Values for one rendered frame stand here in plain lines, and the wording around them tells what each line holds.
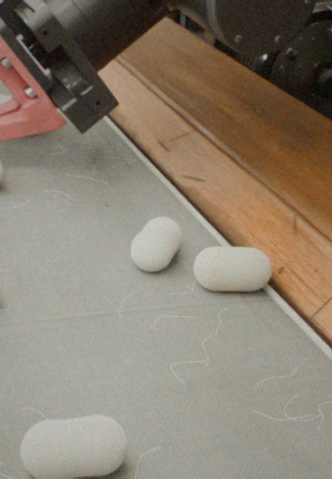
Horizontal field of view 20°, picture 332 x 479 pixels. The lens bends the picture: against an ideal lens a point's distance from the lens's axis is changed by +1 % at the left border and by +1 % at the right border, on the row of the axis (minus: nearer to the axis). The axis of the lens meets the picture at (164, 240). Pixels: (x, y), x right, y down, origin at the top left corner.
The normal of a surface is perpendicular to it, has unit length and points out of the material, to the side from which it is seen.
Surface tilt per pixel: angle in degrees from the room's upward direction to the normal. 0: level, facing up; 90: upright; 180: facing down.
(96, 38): 96
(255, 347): 0
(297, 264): 45
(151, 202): 0
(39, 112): 103
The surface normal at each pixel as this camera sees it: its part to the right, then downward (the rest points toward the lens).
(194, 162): -0.60, -0.58
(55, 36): 0.36, 0.41
